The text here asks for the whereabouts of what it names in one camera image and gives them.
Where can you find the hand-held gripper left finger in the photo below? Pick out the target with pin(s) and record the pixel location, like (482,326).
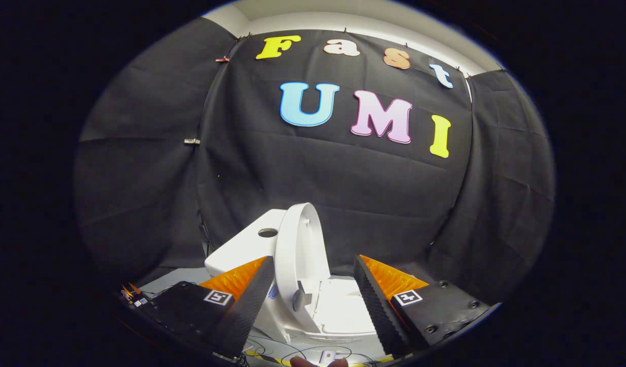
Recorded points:
(246,306)

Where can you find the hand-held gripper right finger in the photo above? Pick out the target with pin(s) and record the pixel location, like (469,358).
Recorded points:
(376,306)

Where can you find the white toilet lid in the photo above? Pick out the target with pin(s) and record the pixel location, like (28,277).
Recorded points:
(297,244)

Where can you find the black backdrop cloth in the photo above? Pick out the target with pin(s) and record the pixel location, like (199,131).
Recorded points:
(333,173)

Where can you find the metal clip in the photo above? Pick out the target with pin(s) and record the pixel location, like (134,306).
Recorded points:
(192,141)

